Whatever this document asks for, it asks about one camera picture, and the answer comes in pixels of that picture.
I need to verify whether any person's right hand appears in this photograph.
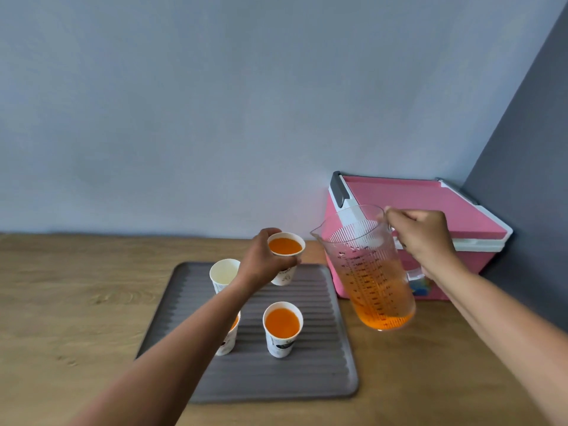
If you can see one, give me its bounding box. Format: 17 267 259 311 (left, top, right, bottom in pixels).
383 208 467 283

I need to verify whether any person's left hand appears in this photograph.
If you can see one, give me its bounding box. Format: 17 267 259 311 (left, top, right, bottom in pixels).
236 227 302 294

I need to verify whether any white paper cup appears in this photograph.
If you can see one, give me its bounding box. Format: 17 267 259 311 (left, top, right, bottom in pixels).
262 301 304 359
209 258 242 295
215 311 242 357
267 231 306 287

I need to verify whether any clear pitcher orange drink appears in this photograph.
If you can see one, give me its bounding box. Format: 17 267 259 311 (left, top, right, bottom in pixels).
309 204 425 332

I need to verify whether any person's right forearm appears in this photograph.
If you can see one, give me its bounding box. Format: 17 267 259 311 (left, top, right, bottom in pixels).
433 263 568 426

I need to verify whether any person's left forearm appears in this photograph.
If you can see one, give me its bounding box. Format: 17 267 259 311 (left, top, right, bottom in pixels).
66 277 256 426

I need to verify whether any pink cooler box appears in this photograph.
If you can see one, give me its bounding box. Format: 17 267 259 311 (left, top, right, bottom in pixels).
324 170 514 301

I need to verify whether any grey ribbed tray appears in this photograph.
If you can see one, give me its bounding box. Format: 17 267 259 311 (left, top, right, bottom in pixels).
135 261 359 404

